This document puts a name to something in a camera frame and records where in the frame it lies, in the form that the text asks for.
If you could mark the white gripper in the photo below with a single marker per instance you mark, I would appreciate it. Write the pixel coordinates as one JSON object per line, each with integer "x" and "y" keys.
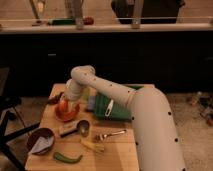
{"x": 73, "y": 90}

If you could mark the red apple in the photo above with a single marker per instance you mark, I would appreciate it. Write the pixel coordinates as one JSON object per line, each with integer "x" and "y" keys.
{"x": 63, "y": 106}

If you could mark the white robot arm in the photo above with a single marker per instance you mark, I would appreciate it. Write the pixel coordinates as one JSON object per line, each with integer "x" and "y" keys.
{"x": 158, "y": 146}

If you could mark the orange red bowl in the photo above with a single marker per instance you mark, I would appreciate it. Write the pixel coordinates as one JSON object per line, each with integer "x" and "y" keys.
{"x": 70, "y": 114}

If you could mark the dark brown bowl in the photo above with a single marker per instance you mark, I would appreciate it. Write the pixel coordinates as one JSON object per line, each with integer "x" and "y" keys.
{"x": 41, "y": 132}

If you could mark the blue sponge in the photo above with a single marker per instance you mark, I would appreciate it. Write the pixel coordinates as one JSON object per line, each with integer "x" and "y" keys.
{"x": 91, "y": 104}

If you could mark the dark red object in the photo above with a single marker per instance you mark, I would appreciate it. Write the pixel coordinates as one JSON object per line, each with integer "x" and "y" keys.
{"x": 55, "y": 99}

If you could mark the green dish rack tray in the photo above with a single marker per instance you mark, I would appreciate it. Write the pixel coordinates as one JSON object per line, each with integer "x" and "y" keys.
{"x": 118, "y": 113}

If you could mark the metal measuring cup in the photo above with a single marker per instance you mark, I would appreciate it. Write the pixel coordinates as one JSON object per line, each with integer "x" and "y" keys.
{"x": 81, "y": 127}

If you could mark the white plastic utensil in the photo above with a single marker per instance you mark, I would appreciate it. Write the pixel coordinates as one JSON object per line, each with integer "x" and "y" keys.
{"x": 109, "y": 108}

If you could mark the metal fork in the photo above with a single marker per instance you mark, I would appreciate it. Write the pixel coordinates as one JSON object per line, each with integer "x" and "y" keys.
{"x": 102, "y": 137}

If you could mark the wooden board table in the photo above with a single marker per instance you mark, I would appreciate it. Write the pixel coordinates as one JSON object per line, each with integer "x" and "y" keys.
{"x": 119, "y": 155}

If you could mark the light blue cloth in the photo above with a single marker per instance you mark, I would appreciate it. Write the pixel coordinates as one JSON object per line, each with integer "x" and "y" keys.
{"x": 41, "y": 144}

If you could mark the black chair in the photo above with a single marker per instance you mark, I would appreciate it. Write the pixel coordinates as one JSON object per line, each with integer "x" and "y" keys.
{"x": 7, "y": 102}

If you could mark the green chili pepper toy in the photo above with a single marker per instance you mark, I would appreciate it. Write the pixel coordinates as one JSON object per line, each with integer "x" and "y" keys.
{"x": 62, "y": 158}

